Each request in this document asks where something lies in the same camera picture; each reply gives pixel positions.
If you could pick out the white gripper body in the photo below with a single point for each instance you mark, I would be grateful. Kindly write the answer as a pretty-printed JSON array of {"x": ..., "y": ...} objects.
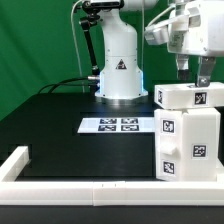
[{"x": 202, "y": 32}]

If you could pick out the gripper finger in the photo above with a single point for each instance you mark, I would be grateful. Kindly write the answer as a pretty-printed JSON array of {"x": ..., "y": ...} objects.
[
  {"x": 205, "y": 68},
  {"x": 182, "y": 63}
]

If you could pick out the small white cabinet top box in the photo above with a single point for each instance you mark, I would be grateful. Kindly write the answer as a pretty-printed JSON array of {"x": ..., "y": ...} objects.
[{"x": 188, "y": 96}]

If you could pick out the white cabinet body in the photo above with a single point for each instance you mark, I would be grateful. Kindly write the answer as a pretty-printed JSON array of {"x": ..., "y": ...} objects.
[{"x": 199, "y": 141}]

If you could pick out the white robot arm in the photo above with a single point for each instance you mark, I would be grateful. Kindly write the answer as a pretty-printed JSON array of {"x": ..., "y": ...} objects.
[{"x": 121, "y": 78}]

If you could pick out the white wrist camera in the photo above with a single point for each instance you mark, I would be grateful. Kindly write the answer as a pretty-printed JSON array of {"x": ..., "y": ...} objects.
[{"x": 157, "y": 34}]

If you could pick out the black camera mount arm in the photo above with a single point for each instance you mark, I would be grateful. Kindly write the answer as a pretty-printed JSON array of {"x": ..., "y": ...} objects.
[{"x": 92, "y": 8}]

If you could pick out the white fiducial marker base plate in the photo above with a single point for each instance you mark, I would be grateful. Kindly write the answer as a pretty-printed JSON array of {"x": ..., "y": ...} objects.
[{"x": 117, "y": 125}]

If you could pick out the white U-shaped boundary frame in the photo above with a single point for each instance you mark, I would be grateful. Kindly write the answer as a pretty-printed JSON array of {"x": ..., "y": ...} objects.
[{"x": 115, "y": 193}]

